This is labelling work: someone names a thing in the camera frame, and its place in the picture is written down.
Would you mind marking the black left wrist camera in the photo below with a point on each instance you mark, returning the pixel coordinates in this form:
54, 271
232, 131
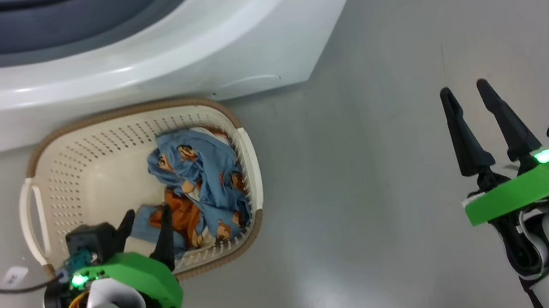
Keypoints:
92, 240

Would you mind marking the blue garment with orange print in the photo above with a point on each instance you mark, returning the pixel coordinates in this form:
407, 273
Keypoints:
182, 212

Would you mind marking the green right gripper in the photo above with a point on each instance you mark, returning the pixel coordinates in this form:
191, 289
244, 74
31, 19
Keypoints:
528, 188

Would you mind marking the cream perforated laundry basket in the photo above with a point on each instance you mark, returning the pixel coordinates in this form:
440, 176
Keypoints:
90, 172

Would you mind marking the white front-load washing machine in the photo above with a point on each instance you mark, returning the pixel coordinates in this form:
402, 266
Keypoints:
233, 34

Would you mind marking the blue cartoon print garment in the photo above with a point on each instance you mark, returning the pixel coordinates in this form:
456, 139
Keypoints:
206, 176

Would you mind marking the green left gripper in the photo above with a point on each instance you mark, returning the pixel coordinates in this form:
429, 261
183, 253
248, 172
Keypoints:
145, 273

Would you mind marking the teal left camera connector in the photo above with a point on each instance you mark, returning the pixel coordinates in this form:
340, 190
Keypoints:
79, 260

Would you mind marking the grey rubber door gasket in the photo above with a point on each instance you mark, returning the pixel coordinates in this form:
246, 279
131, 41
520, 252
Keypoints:
15, 46

